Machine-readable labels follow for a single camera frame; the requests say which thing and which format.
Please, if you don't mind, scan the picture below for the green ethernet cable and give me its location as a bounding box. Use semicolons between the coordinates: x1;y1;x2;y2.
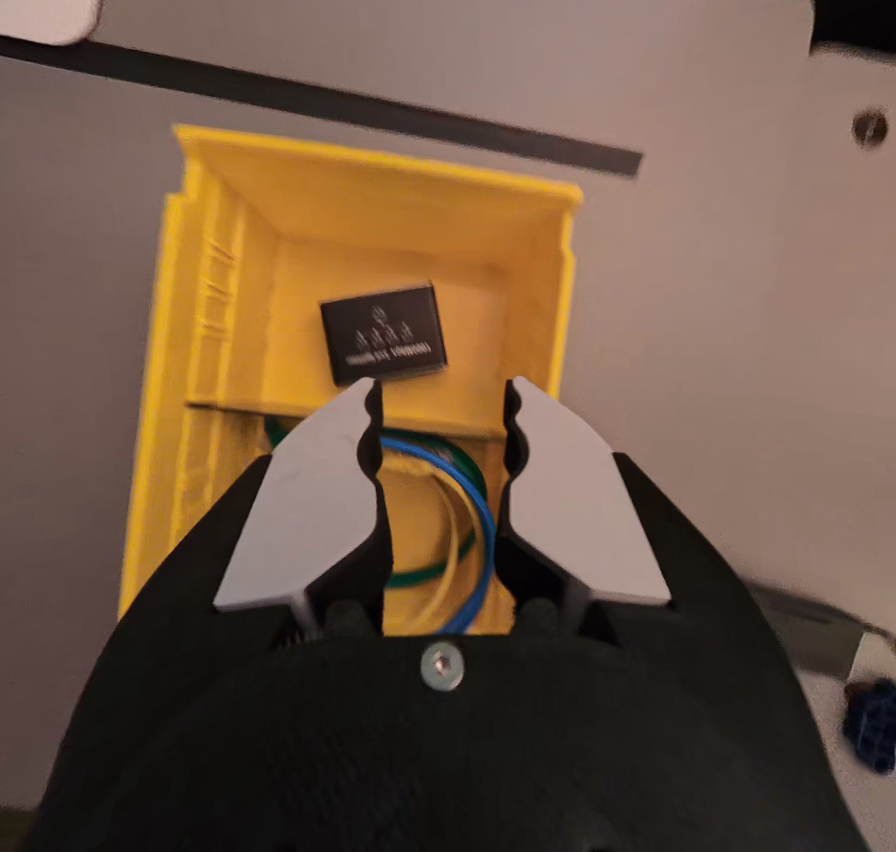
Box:
265;418;489;590

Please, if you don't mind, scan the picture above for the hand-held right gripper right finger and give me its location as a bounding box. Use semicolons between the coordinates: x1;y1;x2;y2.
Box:
493;377;673;639

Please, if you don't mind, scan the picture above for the dark blue plastic object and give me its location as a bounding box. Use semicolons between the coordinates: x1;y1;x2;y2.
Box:
843;680;896;775

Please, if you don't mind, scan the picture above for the black network switch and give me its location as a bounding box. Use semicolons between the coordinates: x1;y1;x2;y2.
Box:
320;280;449;387

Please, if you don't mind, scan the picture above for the small black electronic box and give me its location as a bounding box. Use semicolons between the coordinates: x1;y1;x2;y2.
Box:
752;582;872;678

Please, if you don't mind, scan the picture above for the yellow ethernet cable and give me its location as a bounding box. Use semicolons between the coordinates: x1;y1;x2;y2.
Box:
381;456;471;636

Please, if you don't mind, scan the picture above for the blue ethernet cable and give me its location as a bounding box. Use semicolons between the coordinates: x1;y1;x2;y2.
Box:
378;428;498;636

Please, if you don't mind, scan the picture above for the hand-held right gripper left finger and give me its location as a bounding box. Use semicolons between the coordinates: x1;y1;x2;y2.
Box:
213;377;393;636

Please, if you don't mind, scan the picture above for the yellow plastic bin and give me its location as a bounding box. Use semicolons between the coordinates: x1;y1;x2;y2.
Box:
118;124;584;639

